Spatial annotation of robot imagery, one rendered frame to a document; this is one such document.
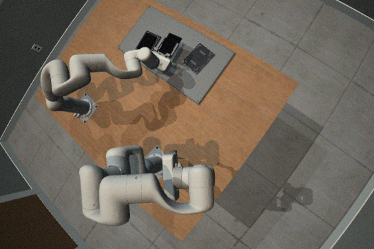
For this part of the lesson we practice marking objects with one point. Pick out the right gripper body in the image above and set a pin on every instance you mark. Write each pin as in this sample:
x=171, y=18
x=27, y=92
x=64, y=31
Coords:
x=169, y=162

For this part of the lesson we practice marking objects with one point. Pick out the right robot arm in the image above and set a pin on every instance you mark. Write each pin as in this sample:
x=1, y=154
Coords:
x=107, y=192

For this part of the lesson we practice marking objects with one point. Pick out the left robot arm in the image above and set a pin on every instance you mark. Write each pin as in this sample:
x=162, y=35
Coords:
x=56, y=81

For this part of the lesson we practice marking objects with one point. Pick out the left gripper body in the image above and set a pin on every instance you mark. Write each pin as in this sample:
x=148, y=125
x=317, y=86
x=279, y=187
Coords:
x=164, y=64

